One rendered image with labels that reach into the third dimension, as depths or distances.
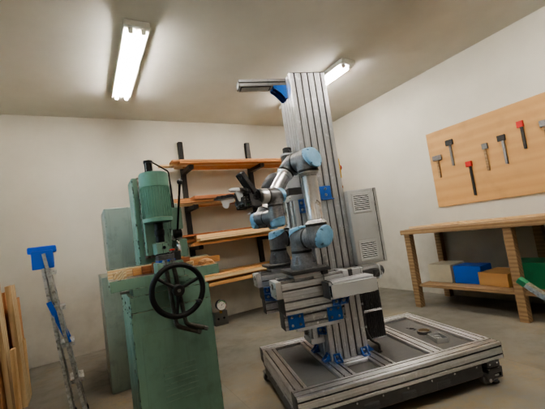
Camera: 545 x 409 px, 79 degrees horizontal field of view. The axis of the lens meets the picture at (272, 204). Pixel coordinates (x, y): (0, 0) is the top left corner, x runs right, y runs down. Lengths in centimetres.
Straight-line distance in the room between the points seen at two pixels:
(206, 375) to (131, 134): 329
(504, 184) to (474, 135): 61
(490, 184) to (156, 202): 334
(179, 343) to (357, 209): 131
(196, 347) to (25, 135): 330
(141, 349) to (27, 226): 269
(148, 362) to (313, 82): 192
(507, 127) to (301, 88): 245
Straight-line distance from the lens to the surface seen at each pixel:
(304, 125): 218
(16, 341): 334
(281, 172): 185
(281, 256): 232
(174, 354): 209
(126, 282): 199
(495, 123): 418
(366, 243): 216
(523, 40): 424
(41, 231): 442
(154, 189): 212
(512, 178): 408
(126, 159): 457
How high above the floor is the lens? 104
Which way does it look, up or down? 5 degrees up
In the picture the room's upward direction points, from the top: 8 degrees counter-clockwise
